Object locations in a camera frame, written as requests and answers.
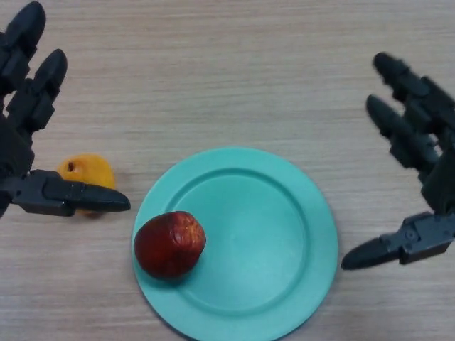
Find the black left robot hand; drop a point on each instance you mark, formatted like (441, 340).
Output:
(21, 117)

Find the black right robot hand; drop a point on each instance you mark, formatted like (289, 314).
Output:
(433, 142)

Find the red apple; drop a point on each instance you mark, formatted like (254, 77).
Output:
(168, 245)

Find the green round plate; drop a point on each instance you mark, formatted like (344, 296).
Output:
(256, 248)

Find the yellow pear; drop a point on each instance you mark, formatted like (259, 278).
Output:
(92, 168)

